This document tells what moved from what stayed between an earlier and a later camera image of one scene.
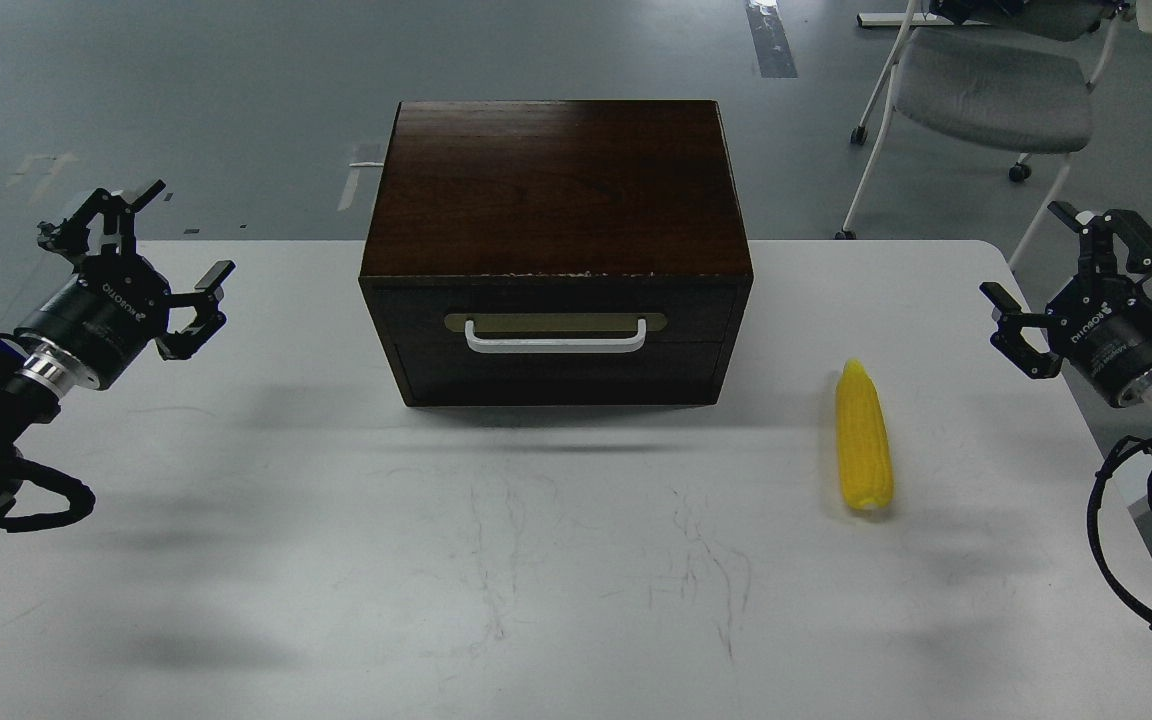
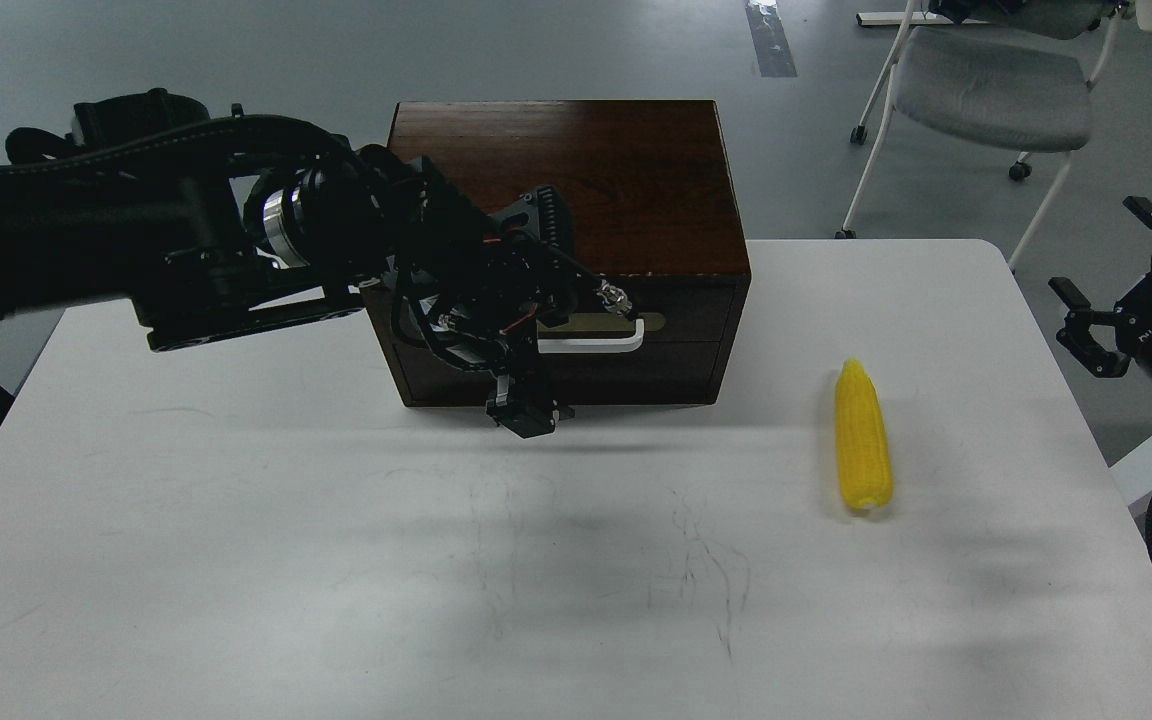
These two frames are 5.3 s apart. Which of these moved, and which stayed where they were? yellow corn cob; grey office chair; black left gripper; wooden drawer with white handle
Moved: black left gripper
Stayed: wooden drawer with white handle; grey office chair; yellow corn cob
